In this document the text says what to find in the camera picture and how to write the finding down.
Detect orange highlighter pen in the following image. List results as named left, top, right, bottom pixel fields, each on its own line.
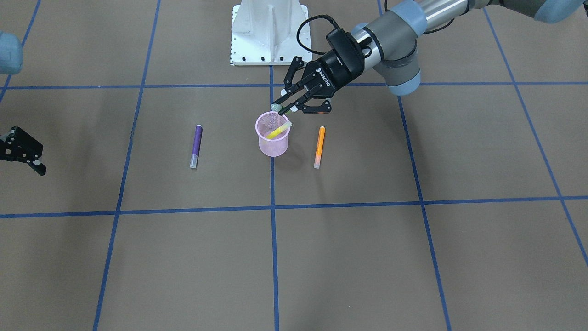
left=313, top=126, right=326, bottom=169

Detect green highlighter pen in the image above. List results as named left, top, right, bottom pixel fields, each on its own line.
left=270, top=103, right=298, bottom=114

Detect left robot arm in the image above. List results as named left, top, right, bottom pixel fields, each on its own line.
left=270, top=0, right=587, bottom=115

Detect yellow highlighter pen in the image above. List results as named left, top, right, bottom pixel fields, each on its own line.
left=265, top=121, right=292, bottom=140

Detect purple highlighter pen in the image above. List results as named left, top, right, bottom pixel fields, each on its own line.
left=189, top=124, right=203, bottom=169

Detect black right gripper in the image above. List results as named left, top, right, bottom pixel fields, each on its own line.
left=0, top=126, right=47, bottom=176

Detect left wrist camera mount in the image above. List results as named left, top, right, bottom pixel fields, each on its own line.
left=326, top=28, right=365, bottom=71

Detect white pedestal column base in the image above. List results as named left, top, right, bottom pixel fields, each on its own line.
left=230, top=0, right=313, bottom=66

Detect pink mesh pen holder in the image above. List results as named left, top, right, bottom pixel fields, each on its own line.
left=255, top=111, right=292, bottom=157

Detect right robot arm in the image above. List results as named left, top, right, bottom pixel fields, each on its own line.
left=0, top=31, right=46, bottom=176

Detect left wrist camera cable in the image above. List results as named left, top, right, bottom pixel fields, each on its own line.
left=297, top=15, right=343, bottom=58

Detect blue tape grid lines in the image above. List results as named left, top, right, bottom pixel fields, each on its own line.
left=1, top=0, right=587, bottom=331

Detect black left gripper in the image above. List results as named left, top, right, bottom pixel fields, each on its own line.
left=271, top=44, right=365, bottom=115

